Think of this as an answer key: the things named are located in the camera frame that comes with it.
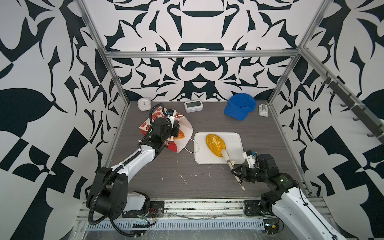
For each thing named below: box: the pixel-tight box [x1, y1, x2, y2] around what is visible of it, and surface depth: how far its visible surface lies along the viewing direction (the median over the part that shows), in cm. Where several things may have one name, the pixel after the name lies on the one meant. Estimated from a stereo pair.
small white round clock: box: [137, 97, 151, 111], surface depth 113 cm
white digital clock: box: [184, 100, 204, 113], surface depth 116 cm
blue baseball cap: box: [224, 93, 257, 121], surface depth 118 cm
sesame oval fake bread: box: [205, 134, 226, 158], surface depth 93 cm
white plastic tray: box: [194, 132, 245, 165], surface depth 97 cm
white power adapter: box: [259, 103, 269, 117], surface depth 117 cm
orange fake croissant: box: [173, 129, 185, 140], surface depth 100 cm
